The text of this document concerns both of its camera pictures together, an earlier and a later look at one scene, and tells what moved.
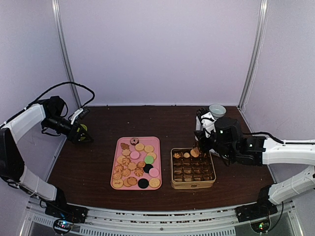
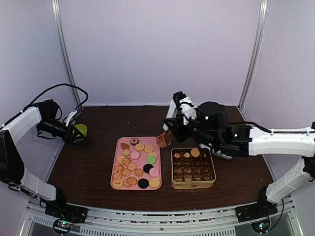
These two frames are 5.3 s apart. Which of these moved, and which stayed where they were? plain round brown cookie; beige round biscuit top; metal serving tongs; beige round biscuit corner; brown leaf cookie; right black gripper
Moved: right black gripper; metal serving tongs
Stayed: beige round biscuit corner; brown leaf cookie; plain round brown cookie; beige round biscuit top
